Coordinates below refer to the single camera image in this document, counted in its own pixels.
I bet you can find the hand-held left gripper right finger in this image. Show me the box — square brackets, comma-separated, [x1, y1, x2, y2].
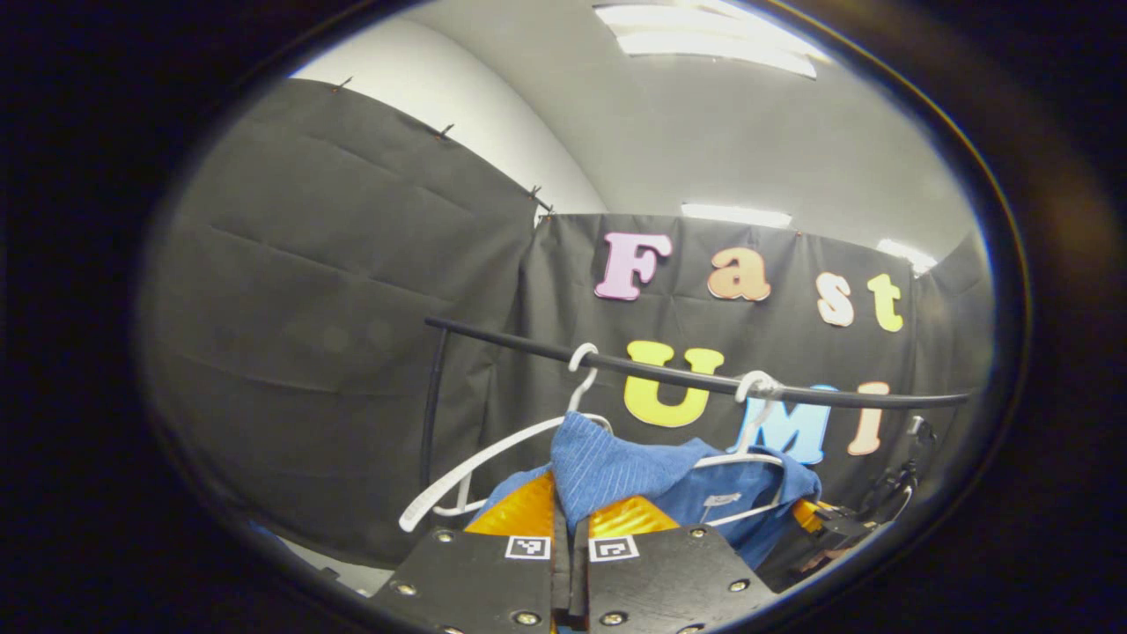
[573, 494, 781, 634]

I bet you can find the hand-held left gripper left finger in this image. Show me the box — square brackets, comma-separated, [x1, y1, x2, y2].
[370, 471, 574, 634]

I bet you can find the blue jacket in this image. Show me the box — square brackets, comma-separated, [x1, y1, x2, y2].
[480, 411, 824, 571]

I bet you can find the white plastic hanger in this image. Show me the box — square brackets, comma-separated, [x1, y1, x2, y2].
[694, 370, 786, 529]
[400, 343, 615, 534]

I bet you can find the ceiling light panel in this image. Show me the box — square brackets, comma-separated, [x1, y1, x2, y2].
[875, 237, 939, 276]
[679, 203, 794, 229]
[593, 0, 830, 81]

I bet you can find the black backdrop cloth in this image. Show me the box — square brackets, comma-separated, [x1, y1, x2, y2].
[136, 77, 996, 571]

